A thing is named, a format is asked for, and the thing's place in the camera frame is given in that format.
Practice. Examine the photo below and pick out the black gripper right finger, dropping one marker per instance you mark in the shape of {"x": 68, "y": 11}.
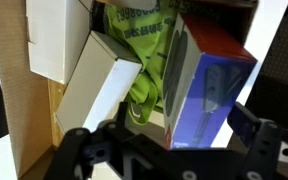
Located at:
{"x": 243, "y": 123}

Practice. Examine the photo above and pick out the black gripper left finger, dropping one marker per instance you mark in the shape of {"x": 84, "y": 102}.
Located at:
{"x": 122, "y": 113}

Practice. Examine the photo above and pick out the red and blue product box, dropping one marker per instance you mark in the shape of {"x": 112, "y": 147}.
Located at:
{"x": 205, "y": 72}

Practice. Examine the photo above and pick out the grey white box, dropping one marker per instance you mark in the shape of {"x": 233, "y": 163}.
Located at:
{"x": 102, "y": 78}

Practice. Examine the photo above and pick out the white cardboard storage box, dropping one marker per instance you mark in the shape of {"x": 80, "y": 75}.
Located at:
{"x": 29, "y": 99}

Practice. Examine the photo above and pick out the plain white box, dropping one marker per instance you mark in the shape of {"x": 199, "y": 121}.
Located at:
{"x": 57, "y": 32}

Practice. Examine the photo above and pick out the green fabric bag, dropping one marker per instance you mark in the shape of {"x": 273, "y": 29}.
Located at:
{"x": 147, "y": 35}

